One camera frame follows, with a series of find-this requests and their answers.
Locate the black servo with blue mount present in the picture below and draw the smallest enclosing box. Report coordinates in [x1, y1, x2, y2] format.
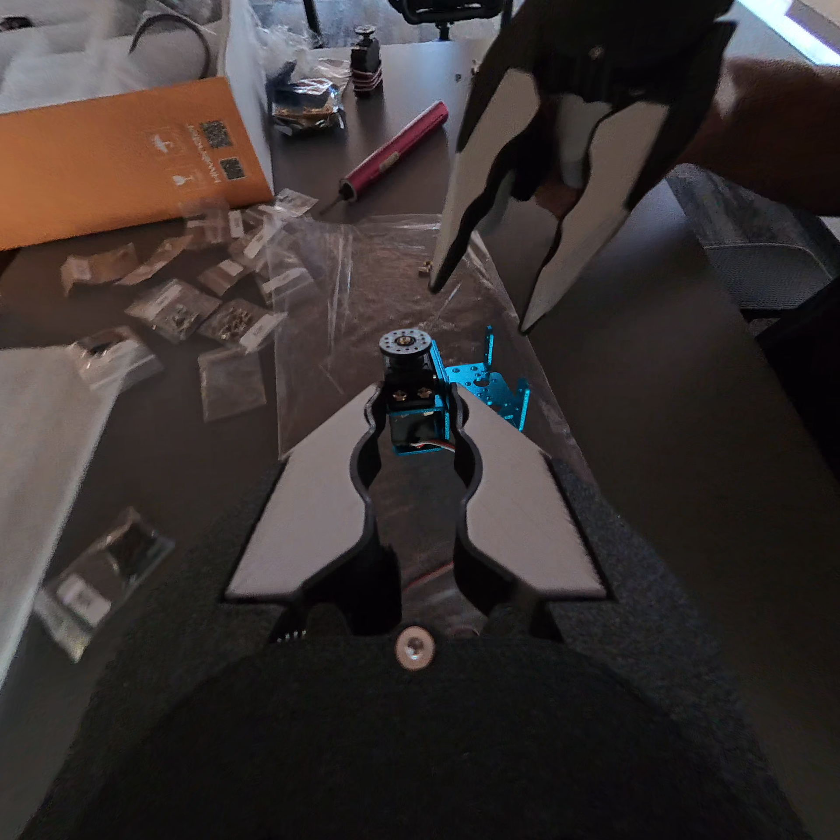
[377, 327, 457, 460]

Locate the black servo with wound wire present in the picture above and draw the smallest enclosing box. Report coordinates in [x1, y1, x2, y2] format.
[349, 24, 386, 99]

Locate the orange cardboard box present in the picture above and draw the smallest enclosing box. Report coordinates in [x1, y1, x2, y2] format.
[0, 0, 275, 252]

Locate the white foam sheet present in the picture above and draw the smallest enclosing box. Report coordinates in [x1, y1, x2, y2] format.
[0, 348, 122, 686]

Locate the grey fabric chair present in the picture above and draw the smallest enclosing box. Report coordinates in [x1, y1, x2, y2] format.
[666, 163, 840, 322]

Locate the person's right hand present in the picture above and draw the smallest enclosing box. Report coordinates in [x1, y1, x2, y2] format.
[679, 56, 840, 217]

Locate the dark packet of parts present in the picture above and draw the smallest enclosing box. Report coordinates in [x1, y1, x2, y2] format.
[269, 58, 349, 137]

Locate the blue metal U bracket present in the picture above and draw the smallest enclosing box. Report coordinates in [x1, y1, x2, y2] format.
[445, 325, 532, 433]

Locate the black office chair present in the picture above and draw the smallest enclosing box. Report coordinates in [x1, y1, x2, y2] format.
[386, 0, 514, 42]

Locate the red electric screwdriver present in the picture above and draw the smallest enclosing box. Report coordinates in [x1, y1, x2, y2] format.
[318, 100, 450, 214]

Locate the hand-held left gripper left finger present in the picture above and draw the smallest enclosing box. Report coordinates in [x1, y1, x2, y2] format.
[225, 386, 382, 601]

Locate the large clear plastic bag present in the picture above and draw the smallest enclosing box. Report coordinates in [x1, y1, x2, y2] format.
[272, 213, 595, 641]

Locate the black curved cable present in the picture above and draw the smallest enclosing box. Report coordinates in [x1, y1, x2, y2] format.
[128, 13, 214, 81]

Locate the white foam box insert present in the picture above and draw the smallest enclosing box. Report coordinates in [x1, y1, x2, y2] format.
[0, 0, 227, 112]

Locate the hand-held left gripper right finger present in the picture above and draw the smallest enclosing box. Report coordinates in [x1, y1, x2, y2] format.
[453, 386, 608, 601]

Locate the clear bag with black parts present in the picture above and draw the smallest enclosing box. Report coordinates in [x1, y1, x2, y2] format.
[34, 505, 176, 662]

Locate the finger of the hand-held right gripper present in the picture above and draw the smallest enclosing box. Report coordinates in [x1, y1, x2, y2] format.
[518, 100, 672, 337]
[428, 67, 542, 295]

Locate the pile of small screw bags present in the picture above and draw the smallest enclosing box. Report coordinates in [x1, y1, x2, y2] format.
[60, 189, 316, 424]

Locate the person's black clothing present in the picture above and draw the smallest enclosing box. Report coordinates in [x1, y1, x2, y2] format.
[755, 279, 840, 480]

